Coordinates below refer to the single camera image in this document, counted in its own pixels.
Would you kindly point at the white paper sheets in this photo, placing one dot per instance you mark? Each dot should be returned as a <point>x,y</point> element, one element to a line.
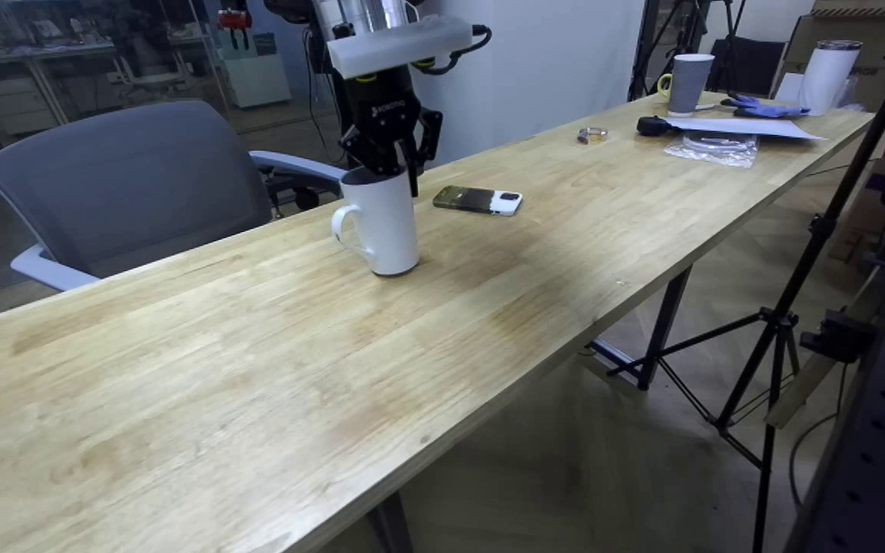
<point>738,127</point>

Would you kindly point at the dark workbench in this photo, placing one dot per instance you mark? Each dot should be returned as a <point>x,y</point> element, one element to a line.
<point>32,55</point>

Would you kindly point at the black chair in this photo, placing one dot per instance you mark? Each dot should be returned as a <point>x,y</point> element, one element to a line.
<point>745,62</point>

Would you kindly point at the black table leg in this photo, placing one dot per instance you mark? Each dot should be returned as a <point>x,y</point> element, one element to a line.
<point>665,327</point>
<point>390,523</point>

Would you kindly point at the grey paper cup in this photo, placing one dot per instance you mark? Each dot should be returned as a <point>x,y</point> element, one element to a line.
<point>690,83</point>

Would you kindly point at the white storage box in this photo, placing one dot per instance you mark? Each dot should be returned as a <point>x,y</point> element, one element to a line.
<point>251,72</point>

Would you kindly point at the black power adapter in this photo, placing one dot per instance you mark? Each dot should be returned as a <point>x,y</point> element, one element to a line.
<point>837,337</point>

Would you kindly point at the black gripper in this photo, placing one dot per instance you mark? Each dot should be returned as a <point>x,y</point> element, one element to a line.
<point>383,103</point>

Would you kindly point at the clear plastic bag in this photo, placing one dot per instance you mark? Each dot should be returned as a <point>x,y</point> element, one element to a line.
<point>714,150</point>

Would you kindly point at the brown cardboard box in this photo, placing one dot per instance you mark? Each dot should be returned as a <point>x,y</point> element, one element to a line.
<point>876,33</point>

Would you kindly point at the white ceramic mug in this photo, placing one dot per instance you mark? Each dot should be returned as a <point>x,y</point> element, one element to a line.
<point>390,232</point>

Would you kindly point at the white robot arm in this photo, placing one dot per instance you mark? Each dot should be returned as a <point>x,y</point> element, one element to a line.
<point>400,45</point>

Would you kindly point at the smartphone with photo case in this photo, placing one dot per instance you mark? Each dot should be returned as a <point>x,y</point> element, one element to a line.
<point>473,201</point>

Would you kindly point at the small black object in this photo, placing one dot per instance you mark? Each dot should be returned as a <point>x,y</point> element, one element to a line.
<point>653,127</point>

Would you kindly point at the black camera tripod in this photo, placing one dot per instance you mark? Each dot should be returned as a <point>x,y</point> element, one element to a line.
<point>821,232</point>

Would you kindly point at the black stand column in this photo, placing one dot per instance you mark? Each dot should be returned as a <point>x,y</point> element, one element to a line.
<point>293,6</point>

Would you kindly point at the grey office chair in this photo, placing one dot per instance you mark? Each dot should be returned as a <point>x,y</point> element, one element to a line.
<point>125,186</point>

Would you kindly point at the black metal stand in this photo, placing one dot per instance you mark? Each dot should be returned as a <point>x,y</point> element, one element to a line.
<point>660,33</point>

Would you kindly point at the blue cloth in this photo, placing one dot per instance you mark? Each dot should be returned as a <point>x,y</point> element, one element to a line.
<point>766,105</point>

